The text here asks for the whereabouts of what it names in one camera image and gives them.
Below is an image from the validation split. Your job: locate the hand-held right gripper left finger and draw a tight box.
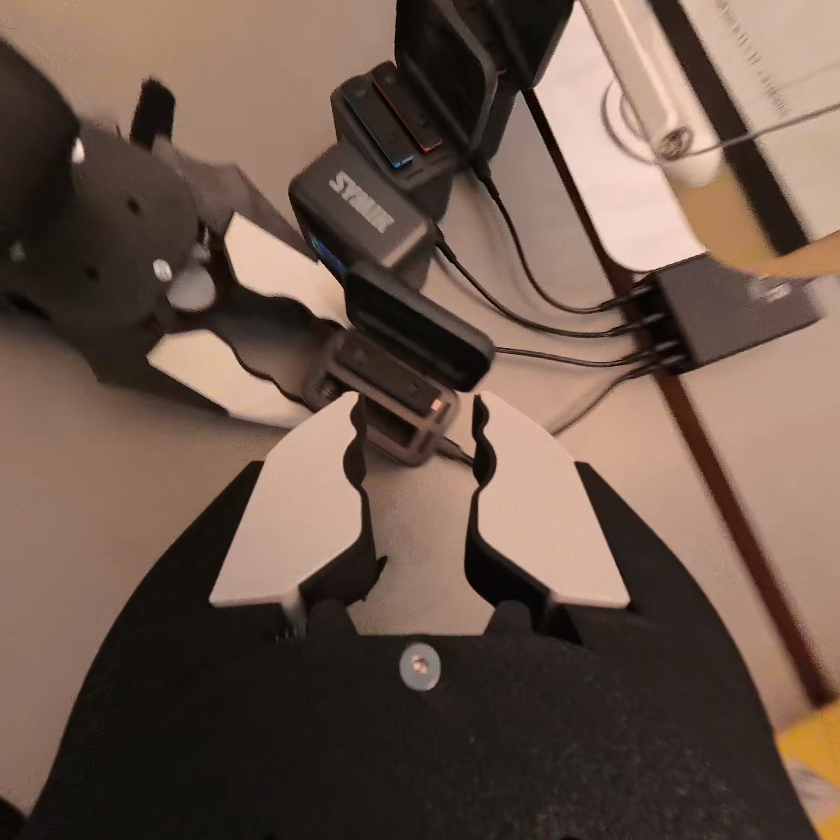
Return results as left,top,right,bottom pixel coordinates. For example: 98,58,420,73
209,392,388,637

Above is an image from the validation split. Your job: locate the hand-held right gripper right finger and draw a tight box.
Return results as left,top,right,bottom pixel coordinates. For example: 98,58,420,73
465,392,632,634

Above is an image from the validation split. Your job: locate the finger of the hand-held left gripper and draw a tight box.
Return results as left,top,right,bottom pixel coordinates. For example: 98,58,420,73
146,327,322,429
222,211,349,329

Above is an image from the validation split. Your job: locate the plain black battery charger case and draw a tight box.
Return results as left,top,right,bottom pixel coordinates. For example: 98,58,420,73
303,266,497,468

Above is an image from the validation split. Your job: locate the black charger case holding batteries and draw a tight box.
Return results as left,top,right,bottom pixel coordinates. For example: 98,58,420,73
330,0,519,217

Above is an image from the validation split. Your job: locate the black charger case printed lid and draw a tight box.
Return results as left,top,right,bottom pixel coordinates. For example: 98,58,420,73
287,143,437,280

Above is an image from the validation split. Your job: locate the black battery with blue edge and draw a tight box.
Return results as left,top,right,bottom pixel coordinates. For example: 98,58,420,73
344,75,417,168

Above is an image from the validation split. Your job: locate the black battery with red edge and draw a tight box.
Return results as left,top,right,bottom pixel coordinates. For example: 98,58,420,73
371,62,437,155

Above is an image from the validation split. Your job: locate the black multi-port charging hub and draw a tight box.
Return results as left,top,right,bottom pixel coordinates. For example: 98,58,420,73
646,252,824,375

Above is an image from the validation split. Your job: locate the white rounded pad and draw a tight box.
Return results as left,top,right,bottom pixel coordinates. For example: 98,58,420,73
533,0,711,273

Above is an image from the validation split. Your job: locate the black device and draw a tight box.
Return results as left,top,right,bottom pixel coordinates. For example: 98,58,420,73
459,0,578,89

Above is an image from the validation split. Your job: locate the yellow bin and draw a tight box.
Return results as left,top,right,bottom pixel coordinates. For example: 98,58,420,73
774,705,840,840

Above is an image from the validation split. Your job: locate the white device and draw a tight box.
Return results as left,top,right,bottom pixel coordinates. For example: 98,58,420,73
581,0,723,188

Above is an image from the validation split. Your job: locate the white panel with black edge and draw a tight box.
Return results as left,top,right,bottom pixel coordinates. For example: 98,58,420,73
646,0,840,247

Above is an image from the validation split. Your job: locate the black charging cable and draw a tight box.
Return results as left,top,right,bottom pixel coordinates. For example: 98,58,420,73
492,344,667,368
430,226,657,339
469,154,657,316

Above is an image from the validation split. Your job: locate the thin grey cable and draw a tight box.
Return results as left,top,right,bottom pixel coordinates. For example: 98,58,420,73
602,79,840,165

